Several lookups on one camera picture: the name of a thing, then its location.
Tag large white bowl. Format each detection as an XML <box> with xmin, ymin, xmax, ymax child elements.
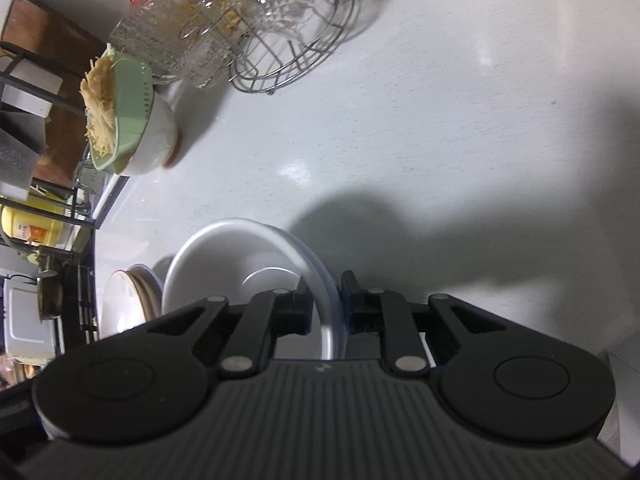
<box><xmin>160</xmin><ymin>217</ymin><xmax>347</xmax><ymax>362</ymax></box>

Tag wire cup rack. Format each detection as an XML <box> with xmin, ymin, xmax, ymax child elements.
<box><xmin>179</xmin><ymin>0</ymin><xmax>362</xmax><ymax>96</ymax></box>

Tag pale noodles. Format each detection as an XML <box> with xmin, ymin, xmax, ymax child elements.
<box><xmin>80</xmin><ymin>54</ymin><xmax>118</xmax><ymax>157</ymax></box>

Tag white bowl with brown foot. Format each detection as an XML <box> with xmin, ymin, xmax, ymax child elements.
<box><xmin>114</xmin><ymin>94</ymin><xmax>179</xmax><ymax>177</ymax></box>

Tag white ceramic leaf-print plate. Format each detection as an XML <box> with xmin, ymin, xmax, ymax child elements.
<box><xmin>99</xmin><ymin>269</ymin><xmax>151</xmax><ymax>339</ymax></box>

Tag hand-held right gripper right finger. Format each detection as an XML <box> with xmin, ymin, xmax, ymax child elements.
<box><xmin>340</xmin><ymin>269</ymin><xmax>512</xmax><ymax>377</ymax></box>

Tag textured clear plastic board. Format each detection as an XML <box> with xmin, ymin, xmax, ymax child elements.
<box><xmin>0</xmin><ymin>127</ymin><xmax>41</xmax><ymax>200</ymax></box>

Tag wooden cutting board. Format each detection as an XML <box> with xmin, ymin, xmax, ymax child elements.
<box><xmin>0</xmin><ymin>0</ymin><xmax>110</xmax><ymax>187</ymax></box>

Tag dark grey dish rack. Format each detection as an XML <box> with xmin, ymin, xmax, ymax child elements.
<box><xmin>0</xmin><ymin>40</ymin><xmax>132</xmax><ymax>233</ymax></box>

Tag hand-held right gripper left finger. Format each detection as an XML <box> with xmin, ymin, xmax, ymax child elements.
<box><xmin>144</xmin><ymin>277</ymin><xmax>314</xmax><ymax>379</ymax></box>

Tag metal pot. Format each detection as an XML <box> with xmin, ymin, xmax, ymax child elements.
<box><xmin>37</xmin><ymin>269</ymin><xmax>62</xmax><ymax>322</ymax></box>

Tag white utensil holder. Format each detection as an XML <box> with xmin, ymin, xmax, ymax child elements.
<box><xmin>0</xmin><ymin>57</ymin><xmax>65</xmax><ymax>118</ymax></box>

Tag green plastic colander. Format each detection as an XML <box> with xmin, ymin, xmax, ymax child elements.
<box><xmin>80</xmin><ymin>42</ymin><xmax>155</xmax><ymax>171</ymax></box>

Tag yellow detergent bottle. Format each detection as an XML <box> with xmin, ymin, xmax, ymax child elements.
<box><xmin>0</xmin><ymin>204</ymin><xmax>77</xmax><ymax>249</ymax></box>

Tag red-lid clear plastic jar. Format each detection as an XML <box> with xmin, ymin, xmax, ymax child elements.
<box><xmin>107</xmin><ymin>0</ymin><xmax>201</xmax><ymax>82</ymax></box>

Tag white plastic container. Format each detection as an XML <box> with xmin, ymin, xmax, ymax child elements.
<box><xmin>2</xmin><ymin>274</ymin><xmax>65</xmax><ymax>362</ymax></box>

